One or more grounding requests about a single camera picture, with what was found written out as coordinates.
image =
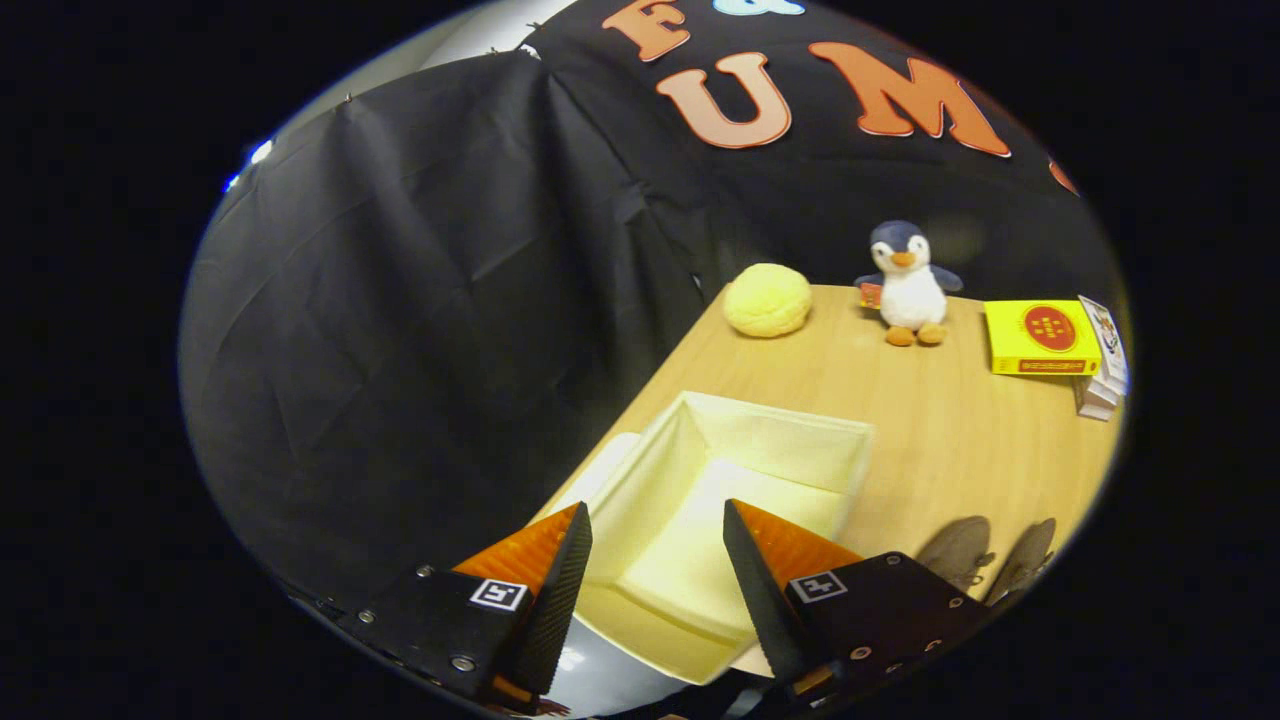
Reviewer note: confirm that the yellow round plush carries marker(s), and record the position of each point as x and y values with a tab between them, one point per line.
767	300

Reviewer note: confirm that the cream fabric storage box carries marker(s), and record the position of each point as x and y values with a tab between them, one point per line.
740	430

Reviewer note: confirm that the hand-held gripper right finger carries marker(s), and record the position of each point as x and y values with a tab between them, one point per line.
760	600

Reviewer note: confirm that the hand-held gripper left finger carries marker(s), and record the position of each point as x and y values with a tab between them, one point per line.
562	600

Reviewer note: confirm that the brown-spined book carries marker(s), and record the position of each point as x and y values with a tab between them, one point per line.
1092	411

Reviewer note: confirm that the white illustrated book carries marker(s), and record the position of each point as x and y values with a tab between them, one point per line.
1105	335

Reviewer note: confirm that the plain white book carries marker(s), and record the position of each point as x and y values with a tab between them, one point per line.
1095	392

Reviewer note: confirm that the penguin plush toy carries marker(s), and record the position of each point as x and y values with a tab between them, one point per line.
910	290

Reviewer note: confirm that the yellow book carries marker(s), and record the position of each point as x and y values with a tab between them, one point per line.
1040	335

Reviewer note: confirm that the brown fuzzy shoe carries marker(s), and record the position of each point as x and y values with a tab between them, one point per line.
955	550
1025	560

